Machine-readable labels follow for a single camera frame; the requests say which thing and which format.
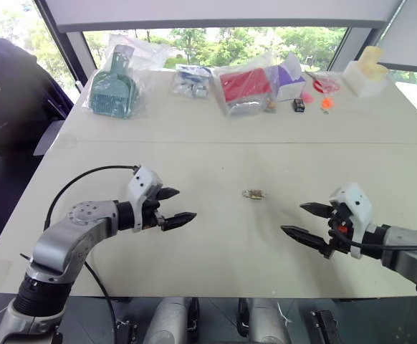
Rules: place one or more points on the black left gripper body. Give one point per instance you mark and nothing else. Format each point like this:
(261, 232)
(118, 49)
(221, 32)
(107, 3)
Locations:
(150, 216)

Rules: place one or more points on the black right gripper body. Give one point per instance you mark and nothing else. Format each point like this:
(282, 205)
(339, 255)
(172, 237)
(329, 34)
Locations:
(341, 236)

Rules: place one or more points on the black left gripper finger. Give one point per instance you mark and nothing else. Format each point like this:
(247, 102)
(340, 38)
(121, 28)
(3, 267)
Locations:
(168, 193)
(178, 220)

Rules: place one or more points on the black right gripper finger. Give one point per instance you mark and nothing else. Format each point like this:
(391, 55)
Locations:
(316, 209)
(307, 236)

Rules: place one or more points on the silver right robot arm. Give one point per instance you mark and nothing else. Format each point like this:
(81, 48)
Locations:
(405, 247)

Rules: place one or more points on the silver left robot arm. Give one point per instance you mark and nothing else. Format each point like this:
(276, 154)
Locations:
(65, 243)

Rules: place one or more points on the small brass padlock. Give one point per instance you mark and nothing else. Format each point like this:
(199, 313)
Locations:
(253, 195)

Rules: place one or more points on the silver rounded robot leg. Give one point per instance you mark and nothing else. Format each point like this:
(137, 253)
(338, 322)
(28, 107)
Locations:
(169, 320)
(267, 320)

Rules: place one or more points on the small black box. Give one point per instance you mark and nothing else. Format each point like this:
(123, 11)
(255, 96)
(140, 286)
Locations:
(299, 105)

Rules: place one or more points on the small orange item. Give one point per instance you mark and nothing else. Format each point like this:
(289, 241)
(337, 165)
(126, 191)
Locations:
(327, 104)

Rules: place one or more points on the small pink item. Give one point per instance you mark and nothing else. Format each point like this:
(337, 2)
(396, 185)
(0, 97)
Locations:
(307, 97)

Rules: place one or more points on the small brass metal item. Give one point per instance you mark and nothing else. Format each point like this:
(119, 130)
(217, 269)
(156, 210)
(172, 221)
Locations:
(270, 106)

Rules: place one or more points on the bag of blue white parts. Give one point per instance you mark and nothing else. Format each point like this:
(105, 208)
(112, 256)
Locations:
(190, 80)

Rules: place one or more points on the green dustpan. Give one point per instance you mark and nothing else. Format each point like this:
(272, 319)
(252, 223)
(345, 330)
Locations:
(113, 89)

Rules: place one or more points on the black clamp under table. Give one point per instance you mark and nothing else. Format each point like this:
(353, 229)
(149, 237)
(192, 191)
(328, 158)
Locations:
(126, 333)

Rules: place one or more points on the red box in plastic bag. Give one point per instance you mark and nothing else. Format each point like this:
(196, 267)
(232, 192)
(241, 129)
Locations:
(242, 86)

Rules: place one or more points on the purple and white box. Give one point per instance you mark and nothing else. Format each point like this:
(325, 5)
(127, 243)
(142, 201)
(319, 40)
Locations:
(289, 80)

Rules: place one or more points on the clear plastic dustpan bag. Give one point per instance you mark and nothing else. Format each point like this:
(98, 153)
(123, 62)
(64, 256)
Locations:
(151, 57)

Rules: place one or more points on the dark chair with jacket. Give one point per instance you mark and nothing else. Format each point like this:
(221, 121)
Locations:
(11, 107)

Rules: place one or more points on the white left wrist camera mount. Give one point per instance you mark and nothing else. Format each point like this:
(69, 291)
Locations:
(142, 184)

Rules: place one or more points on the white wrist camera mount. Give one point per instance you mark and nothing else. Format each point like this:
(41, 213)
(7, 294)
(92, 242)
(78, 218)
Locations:
(142, 184)
(359, 209)

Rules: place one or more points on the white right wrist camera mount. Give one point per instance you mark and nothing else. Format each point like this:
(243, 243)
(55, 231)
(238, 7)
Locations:
(359, 209)

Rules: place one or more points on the black bracket under table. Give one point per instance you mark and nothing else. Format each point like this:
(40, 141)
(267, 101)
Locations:
(325, 328)

